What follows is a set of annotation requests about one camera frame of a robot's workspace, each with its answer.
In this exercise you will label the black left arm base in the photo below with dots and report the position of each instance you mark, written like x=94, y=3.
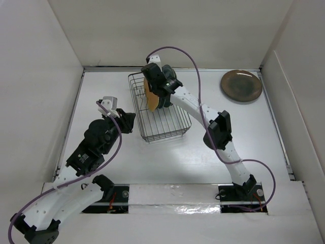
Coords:
x=114, y=199

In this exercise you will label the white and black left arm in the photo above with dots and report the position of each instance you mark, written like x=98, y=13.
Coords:
x=78, y=184

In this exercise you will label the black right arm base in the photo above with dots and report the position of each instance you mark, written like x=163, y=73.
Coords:
x=232, y=203

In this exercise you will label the brown speckled plate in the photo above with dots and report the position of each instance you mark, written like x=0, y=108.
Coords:
x=241, y=86

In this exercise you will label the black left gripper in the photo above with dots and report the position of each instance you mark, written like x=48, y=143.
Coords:
x=126, y=119

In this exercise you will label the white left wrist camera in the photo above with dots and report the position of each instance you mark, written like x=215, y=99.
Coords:
x=108, y=106

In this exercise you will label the grey-blue round plate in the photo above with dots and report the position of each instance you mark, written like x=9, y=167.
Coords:
x=169, y=73

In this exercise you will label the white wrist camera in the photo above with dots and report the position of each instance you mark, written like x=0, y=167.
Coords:
x=108, y=106
x=155, y=58

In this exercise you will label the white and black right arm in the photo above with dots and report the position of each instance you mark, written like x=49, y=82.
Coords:
x=218, y=136

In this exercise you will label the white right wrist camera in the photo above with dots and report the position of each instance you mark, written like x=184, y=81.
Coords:
x=155, y=58

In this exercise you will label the grey wire dish rack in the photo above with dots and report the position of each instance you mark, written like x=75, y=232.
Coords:
x=160, y=124

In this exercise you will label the woven bamboo plate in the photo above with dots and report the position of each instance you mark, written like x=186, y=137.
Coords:
x=152, y=99

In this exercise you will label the teal scalloped plate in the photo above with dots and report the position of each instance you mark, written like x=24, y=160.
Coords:
x=161, y=103

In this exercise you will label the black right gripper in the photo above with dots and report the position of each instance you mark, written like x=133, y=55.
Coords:
x=150, y=85

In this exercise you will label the silver mounting rail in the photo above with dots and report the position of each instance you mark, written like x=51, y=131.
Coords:
x=178, y=199

